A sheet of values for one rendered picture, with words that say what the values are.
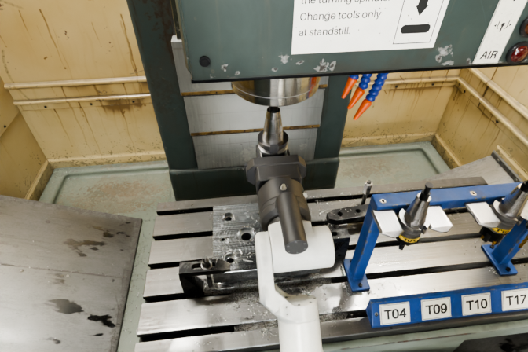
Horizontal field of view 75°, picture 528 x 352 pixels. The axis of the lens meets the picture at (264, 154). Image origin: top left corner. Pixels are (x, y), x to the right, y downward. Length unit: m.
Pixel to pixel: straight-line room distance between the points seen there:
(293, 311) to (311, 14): 0.41
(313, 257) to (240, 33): 0.35
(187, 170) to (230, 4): 1.09
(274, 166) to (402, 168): 1.32
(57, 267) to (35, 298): 0.12
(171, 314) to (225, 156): 0.57
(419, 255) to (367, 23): 0.90
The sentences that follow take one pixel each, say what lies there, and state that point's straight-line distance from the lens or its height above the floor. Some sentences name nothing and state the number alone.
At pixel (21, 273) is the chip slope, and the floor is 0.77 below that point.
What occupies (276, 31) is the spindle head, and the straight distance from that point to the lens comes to 0.36.
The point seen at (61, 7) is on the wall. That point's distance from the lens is 1.55.
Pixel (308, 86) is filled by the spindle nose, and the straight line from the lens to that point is 0.56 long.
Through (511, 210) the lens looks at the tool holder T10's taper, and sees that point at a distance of 0.92.
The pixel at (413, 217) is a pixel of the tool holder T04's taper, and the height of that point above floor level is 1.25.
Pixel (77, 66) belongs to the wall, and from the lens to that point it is 1.63.
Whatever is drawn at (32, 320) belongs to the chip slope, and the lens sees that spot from 1.37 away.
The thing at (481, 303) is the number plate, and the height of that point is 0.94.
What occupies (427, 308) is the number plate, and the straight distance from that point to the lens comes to 1.05.
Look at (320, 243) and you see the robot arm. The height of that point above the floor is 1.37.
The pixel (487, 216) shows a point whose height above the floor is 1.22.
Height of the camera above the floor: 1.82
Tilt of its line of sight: 41 degrees down
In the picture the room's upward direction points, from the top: straight up
